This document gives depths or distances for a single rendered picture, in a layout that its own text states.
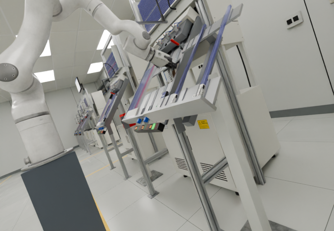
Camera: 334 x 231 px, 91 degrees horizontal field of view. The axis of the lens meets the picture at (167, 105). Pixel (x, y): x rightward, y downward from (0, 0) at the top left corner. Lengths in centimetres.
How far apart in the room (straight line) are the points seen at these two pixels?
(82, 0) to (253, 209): 124
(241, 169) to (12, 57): 101
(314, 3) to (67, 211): 259
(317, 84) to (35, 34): 253
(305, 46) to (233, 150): 190
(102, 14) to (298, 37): 209
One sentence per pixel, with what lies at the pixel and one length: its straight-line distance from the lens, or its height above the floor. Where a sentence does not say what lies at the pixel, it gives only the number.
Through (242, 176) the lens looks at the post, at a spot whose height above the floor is 36.
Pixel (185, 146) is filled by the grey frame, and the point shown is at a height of 52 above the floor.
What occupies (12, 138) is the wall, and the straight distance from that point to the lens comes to 970.
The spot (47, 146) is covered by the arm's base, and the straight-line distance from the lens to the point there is 84.
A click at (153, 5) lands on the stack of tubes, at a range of 156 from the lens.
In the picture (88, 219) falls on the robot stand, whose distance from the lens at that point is 88.
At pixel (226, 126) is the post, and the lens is 73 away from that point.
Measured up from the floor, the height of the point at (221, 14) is 123.
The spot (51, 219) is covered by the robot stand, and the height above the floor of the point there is 50.
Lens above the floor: 78
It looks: 2 degrees down
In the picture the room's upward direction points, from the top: 20 degrees counter-clockwise
